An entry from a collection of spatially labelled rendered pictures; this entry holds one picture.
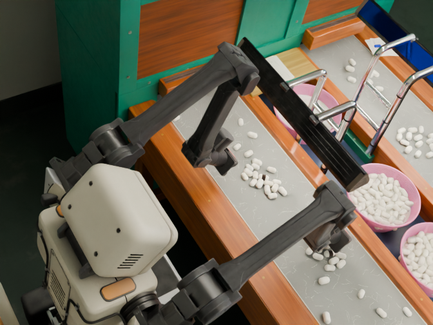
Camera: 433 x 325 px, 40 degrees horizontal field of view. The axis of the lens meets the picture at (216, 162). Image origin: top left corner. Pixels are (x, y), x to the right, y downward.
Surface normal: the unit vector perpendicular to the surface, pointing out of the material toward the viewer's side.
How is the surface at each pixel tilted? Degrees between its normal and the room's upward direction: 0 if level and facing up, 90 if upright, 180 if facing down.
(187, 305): 38
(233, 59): 28
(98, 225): 48
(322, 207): 17
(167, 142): 0
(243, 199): 0
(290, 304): 0
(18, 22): 90
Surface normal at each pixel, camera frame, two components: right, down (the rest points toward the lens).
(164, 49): 0.54, 0.72
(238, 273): 0.02, -0.37
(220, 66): -0.17, -0.26
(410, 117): 0.14, -0.60
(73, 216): -0.52, -0.14
